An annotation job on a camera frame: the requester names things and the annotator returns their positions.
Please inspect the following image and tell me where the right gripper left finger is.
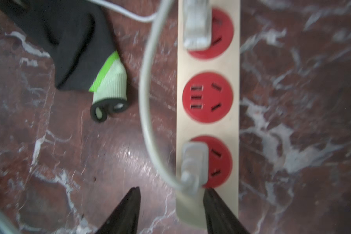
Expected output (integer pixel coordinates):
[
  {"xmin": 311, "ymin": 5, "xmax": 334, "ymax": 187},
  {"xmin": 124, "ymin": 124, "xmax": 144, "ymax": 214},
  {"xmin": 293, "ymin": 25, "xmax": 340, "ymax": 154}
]
[{"xmin": 96, "ymin": 187, "xmax": 141, "ymax": 234}]

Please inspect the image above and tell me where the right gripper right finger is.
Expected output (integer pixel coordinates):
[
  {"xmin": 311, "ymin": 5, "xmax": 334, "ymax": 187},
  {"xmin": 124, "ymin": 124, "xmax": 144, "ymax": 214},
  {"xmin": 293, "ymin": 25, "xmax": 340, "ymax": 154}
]
[{"xmin": 203, "ymin": 188, "xmax": 249, "ymax": 234}]

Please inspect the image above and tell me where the green fan white cable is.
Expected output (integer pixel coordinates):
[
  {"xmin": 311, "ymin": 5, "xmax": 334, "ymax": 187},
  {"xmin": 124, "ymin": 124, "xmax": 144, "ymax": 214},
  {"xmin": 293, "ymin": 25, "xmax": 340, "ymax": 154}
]
[{"xmin": 138, "ymin": 0, "xmax": 210, "ymax": 197}]

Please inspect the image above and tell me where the beige red power strip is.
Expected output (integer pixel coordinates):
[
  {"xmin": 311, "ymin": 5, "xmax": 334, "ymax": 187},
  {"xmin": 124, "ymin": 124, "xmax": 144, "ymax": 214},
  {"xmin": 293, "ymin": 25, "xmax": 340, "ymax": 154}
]
[{"xmin": 176, "ymin": 1, "xmax": 241, "ymax": 215}]

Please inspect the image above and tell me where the beige fan white cable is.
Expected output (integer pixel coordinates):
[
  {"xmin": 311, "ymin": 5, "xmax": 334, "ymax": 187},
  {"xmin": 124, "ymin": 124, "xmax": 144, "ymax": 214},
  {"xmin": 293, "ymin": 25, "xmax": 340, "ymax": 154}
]
[{"xmin": 87, "ymin": 0, "xmax": 214, "ymax": 52}]

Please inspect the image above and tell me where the black green-cuffed glove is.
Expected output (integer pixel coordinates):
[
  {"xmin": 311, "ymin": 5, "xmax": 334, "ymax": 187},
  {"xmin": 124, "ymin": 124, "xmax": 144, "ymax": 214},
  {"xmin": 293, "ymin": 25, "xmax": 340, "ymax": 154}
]
[{"xmin": 0, "ymin": 1, "xmax": 129, "ymax": 123}]

